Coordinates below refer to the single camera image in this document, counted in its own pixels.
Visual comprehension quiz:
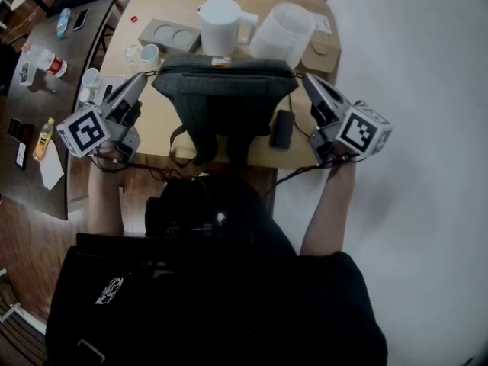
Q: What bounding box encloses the small white tray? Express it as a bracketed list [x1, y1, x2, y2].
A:
[18, 61, 35, 87]

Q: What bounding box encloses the black power bank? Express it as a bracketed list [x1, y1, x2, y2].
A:
[269, 109, 296, 151]

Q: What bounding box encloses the black chest-mounted device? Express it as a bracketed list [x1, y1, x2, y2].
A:
[145, 175, 256, 239]

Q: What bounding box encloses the black smartphone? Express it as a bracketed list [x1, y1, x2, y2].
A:
[72, 8, 90, 32]

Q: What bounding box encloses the dark grey backpack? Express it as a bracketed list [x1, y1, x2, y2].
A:
[151, 53, 300, 169]

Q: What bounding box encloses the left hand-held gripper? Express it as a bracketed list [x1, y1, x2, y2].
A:
[56, 71, 149, 164]

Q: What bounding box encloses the dark brown wallet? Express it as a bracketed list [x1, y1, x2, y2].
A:
[6, 117, 35, 144]

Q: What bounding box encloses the person's left forearm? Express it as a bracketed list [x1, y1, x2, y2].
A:
[87, 143, 125, 238]

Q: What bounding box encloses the black card with white face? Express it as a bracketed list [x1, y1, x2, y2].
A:
[14, 141, 28, 171]

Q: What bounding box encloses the white electric kettle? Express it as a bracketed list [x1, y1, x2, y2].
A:
[197, 0, 260, 56]

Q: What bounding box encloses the blue label water bottle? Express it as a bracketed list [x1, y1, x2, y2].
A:
[56, 7, 72, 38]

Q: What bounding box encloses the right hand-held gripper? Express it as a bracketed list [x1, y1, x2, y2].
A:
[303, 72, 394, 166]

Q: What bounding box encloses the yellow drink bottle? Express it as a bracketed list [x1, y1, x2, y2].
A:
[32, 117, 56, 162]

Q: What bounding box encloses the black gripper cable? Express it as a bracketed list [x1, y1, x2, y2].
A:
[265, 154, 367, 200]
[89, 152, 199, 182]

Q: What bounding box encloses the grey box with round recesses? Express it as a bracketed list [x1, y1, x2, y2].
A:
[136, 18, 202, 55]

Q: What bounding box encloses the white paper napkin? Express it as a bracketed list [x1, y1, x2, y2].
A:
[39, 139, 66, 191]

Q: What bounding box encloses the thin black cable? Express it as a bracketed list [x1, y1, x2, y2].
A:
[287, 92, 317, 139]

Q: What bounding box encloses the white mug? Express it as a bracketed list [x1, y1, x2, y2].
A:
[81, 67, 102, 91]
[139, 43, 161, 68]

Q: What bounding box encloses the dark curved table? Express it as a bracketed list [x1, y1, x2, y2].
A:
[0, 0, 117, 220]

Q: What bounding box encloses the clear glass cup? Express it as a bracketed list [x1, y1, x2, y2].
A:
[123, 44, 143, 72]

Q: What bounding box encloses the person's black shirt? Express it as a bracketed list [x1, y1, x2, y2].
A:
[44, 244, 389, 366]

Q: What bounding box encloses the cardboard box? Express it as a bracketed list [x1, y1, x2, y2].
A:
[287, 0, 342, 72]

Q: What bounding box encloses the white metal frame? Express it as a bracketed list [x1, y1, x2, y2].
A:
[0, 268, 22, 324]

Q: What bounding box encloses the person's right forearm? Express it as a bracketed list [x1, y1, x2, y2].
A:
[299, 160, 358, 257]

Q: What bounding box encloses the white tissue box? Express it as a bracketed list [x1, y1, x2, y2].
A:
[93, 74, 126, 106]

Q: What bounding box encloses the red label water bottle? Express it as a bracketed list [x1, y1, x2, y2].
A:
[22, 43, 69, 79]

